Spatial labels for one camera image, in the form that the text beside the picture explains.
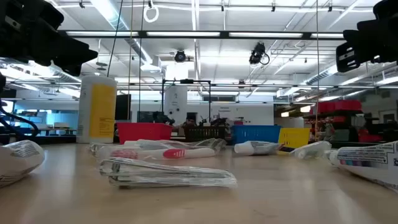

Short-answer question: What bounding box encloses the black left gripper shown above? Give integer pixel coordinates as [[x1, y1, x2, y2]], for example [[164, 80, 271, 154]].
[[0, 0, 99, 77]]

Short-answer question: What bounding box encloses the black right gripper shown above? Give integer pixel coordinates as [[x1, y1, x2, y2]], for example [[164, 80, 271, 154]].
[[335, 0, 398, 73]]

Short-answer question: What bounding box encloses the small clear item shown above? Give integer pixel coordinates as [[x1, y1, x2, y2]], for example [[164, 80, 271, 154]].
[[289, 140, 333, 160]]

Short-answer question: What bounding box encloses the red plastic basket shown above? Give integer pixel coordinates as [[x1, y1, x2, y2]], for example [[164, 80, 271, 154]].
[[116, 122, 174, 145]]

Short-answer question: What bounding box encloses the white tube coloured stripe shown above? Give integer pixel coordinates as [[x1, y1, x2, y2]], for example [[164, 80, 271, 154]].
[[325, 140, 398, 194]]

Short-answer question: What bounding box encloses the small white toothpaste tube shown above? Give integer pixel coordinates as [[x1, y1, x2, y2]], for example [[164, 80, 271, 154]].
[[233, 140, 284, 156]]

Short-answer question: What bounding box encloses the red white toothbrush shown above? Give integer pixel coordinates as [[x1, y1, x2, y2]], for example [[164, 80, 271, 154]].
[[90, 144, 218, 162]]

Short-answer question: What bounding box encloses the white bottle yellow label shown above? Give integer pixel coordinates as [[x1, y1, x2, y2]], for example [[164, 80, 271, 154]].
[[76, 75, 118, 144]]

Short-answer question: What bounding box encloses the dark storage shelf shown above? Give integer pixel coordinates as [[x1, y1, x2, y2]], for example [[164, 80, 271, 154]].
[[303, 108, 386, 144]]

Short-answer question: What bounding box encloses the white background workbench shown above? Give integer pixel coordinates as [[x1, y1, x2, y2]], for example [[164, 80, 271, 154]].
[[27, 122, 77, 137]]

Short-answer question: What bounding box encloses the yellow plastic basket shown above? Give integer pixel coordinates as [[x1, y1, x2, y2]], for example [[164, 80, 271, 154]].
[[277, 128, 311, 149]]

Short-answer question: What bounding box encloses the white tube with barcode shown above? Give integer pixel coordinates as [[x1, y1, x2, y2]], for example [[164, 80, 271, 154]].
[[0, 139, 45, 189]]

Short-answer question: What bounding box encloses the blue plastic basket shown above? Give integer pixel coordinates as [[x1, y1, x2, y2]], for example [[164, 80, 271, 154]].
[[230, 124, 282, 146]]

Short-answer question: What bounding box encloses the nail clipper in clear bag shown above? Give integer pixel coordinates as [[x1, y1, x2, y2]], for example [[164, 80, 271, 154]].
[[98, 157, 239, 190]]

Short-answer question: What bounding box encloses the black plastic basket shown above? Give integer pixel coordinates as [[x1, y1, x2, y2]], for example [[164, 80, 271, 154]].
[[183, 126, 228, 143]]

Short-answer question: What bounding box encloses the black hanging cable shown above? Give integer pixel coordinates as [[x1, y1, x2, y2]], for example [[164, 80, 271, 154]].
[[107, 0, 124, 78]]

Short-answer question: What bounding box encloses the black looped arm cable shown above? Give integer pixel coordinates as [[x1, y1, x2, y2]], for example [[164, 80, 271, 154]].
[[0, 104, 40, 141]]

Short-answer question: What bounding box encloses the white hanging ring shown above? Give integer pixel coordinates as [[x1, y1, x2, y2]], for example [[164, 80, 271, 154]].
[[142, 4, 160, 24]]

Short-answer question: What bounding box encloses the black ceiling camera with cable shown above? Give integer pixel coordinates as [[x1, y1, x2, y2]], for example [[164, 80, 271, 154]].
[[248, 42, 271, 66]]

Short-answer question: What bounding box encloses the round black ceiling camera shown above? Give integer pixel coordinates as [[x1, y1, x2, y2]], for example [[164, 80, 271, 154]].
[[174, 49, 187, 63]]

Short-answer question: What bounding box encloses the black overhead frame beam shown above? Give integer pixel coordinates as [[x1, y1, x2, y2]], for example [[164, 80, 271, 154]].
[[58, 30, 346, 40]]

